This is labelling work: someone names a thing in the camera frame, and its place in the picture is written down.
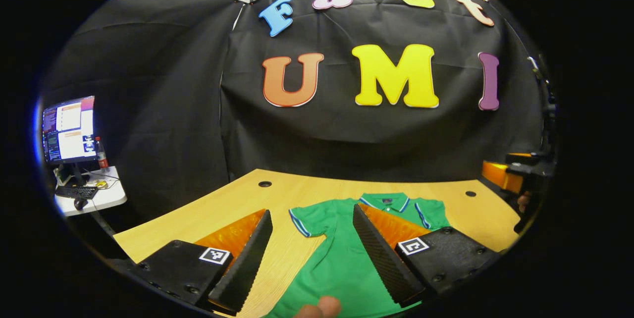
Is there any computer monitor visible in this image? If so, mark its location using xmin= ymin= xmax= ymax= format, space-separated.
xmin=42 ymin=96 xmax=96 ymax=186

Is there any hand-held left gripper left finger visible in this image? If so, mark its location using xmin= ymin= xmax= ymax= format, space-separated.
xmin=135 ymin=209 xmax=273 ymax=315

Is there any black keyboard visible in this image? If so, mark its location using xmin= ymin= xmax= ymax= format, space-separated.
xmin=55 ymin=185 xmax=99 ymax=200

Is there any red label drink bottle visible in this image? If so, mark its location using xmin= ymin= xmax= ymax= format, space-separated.
xmin=95 ymin=136 xmax=110 ymax=171

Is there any green T-shirt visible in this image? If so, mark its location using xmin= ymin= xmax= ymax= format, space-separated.
xmin=265 ymin=192 xmax=451 ymax=318

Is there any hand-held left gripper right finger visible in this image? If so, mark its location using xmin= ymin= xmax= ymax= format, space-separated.
xmin=353 ymin=203 xmax=502 ymax=308

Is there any white side table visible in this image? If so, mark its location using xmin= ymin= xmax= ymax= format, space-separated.
xmin=53 ymin=166 xmax=127 ymax=217

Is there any black backdrop cloth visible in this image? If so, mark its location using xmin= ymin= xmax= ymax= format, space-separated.
xmin=40 ymin=0 xmax=558 ymax=232

